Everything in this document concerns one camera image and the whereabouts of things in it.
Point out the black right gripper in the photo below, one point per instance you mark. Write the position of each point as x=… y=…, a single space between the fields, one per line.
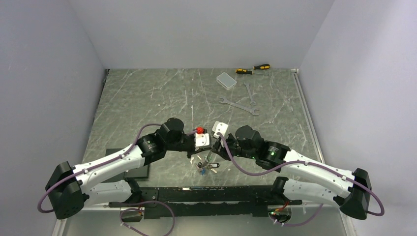
x=221 y=150

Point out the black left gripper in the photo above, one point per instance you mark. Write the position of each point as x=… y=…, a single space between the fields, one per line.
x=193 y=151

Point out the black tagged key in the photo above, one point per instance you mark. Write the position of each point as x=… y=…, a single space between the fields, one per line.
x=213 y=166

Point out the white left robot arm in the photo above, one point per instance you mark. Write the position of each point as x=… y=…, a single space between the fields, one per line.
x=71 y=188

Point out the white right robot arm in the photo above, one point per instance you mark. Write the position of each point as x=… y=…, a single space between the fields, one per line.
x=305 y=178

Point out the black flat box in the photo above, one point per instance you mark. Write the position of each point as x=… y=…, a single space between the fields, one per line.
x=133 y=172

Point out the large silver wrench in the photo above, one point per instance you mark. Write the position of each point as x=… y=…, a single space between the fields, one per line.
x=252 y=111

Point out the small silver wrench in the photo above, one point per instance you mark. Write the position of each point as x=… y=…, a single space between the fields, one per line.
x=252 y=101

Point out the clear plastic box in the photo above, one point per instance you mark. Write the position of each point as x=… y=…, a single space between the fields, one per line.
x=226 y=81

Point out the yellow black screwdriver lower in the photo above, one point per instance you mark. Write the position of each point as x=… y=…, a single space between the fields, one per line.
x=248 y=72

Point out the yellow black screwdriver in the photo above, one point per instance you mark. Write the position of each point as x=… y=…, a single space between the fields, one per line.
x=248 y=72
x=260 y=67

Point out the yellow black screwdriver upper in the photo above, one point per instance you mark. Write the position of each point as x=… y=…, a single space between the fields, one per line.
x=260 y=67

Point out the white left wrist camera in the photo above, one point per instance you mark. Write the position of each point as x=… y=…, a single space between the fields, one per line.
x=202 y=138

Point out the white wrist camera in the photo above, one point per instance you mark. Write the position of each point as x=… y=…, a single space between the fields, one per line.
x=202 y=138
x=219 y=128

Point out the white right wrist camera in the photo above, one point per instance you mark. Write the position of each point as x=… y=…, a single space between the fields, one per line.
x=219 y=128

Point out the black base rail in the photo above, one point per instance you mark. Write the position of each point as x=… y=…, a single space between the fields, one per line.
x=254 y=200

